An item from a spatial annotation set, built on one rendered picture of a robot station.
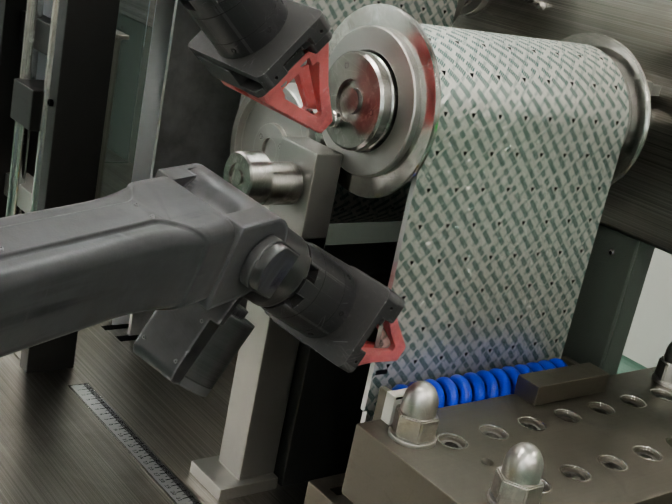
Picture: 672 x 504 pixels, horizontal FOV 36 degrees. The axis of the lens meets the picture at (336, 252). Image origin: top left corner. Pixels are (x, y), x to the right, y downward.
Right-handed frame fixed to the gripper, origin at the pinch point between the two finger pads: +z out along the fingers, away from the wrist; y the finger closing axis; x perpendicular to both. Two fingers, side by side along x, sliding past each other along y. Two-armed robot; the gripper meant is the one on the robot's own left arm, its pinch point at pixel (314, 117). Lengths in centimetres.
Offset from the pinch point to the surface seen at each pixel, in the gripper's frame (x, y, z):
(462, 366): -4.5, 7.2, 24.0
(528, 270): 5.3, 7.2, 22.3
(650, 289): 110, -139, 260
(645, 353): 93, -133, 275
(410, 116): 3.8, 6.6, 1.3
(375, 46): 6.7, 1.2, -1.3
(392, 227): 9, -29, 41
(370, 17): 8.5, -0.8, -2.1
